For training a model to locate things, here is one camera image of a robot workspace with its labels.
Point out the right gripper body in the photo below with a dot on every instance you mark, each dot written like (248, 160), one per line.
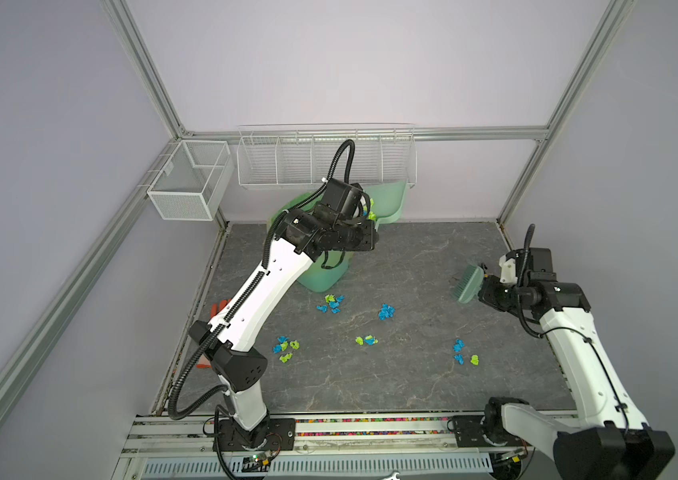
(499, 296)

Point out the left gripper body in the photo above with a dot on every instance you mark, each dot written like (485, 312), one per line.
(356, 237)

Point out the green plastic dustpan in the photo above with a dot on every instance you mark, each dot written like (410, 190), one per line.
(388, 199)

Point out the green hand brush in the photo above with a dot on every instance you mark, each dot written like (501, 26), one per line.
(469, 284)

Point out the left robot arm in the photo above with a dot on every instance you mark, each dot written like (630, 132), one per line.
(228, 339)

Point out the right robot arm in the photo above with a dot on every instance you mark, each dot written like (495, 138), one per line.
(612, 438)

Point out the green trash bin with bag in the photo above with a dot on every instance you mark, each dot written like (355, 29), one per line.
(320, 280)

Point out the paper scrap cluster near bin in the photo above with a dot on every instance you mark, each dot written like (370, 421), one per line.
(332, 304)

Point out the blue green scrap cluster far right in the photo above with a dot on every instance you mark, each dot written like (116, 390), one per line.
(462, 356)

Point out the blue paper scrap cluster centre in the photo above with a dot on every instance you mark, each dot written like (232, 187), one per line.
(386, 312)

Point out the green blue scrap cluster front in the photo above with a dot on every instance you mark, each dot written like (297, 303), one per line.
(367, 340)

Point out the paper scrap cluster far left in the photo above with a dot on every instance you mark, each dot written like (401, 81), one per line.
(285, 348)

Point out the small white mesh basket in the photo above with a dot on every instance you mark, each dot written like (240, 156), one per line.
(191, 183)

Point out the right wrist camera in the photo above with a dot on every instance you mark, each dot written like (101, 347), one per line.
(509, 269)

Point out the long white wire basket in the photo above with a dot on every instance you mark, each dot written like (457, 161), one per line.
(299, 156)

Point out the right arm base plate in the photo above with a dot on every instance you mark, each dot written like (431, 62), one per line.
(468, 431)

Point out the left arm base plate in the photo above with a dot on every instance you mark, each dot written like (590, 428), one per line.
(271, 434)

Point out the aluminium front rail frame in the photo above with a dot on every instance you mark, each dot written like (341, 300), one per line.
(392, 445)

